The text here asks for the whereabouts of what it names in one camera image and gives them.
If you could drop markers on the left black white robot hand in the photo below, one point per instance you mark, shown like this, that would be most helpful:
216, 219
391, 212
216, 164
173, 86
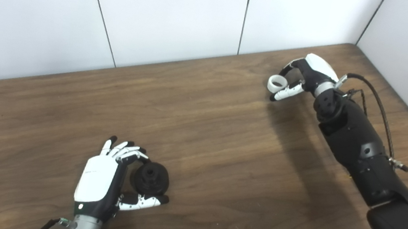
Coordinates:
95, 179

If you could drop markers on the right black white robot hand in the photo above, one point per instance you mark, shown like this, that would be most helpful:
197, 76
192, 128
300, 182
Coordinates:
318, 72

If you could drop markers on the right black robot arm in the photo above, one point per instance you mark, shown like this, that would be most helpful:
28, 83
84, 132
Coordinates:
358, 140

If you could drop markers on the round black plastic part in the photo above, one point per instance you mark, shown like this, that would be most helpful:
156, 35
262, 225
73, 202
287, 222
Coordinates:
150, 179

